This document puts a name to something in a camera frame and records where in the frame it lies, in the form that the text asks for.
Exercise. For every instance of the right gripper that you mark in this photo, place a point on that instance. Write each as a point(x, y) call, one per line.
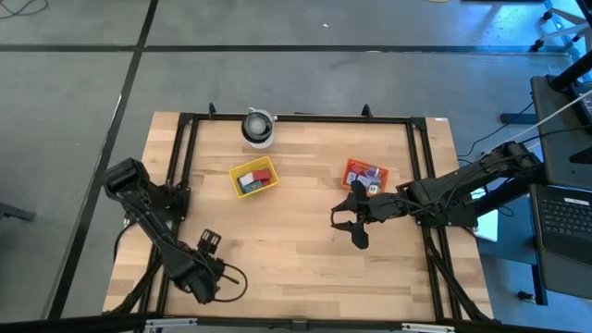
point(379, 208)

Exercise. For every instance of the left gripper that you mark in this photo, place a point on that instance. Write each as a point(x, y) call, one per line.
point(205, 282)

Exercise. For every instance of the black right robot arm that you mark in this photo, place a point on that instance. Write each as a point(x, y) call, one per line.
point(462, 185)

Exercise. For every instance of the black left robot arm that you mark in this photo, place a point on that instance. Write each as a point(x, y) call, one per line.
point(152, 226)

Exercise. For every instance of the orange plastic basket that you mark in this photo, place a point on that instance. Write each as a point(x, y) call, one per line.
point(344, 184)

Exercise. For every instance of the yellow plastic basket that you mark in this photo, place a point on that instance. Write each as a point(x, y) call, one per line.
point(245, 166)

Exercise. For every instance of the black crossbar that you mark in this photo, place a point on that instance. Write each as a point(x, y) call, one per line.
point(69, 324)

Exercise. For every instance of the dark blue desk base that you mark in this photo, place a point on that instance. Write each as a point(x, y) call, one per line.
point(513, 252)

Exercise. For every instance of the small black plug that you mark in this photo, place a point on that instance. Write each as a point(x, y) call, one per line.
point(525, 296)

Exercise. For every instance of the grey chair leg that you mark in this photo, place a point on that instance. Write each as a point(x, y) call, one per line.
point(14, 212)

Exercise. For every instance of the black laptop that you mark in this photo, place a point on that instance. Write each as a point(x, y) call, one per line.
point(566, 217)

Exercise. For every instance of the dark grey side desk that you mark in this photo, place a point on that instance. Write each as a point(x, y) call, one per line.
point(559, 139)

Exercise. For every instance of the black diagonal pole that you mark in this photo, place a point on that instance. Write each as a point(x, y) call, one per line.
point(571, 74)

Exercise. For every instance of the white chair base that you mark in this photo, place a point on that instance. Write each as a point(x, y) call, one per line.
point(562, 31)

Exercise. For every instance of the silver metal bracket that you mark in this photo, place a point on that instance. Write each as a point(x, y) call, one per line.
point(427, 327)
point(171, 323)

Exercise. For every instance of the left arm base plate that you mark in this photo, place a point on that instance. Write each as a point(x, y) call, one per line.
point(180, 210)

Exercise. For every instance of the black frame clamp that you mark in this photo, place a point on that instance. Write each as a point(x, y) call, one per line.
point(212, 110)
point(366, 111)

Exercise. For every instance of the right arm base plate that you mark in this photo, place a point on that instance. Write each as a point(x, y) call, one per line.
point(455, 223)

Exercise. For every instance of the black table frame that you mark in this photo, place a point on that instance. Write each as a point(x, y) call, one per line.
point(300, 119)

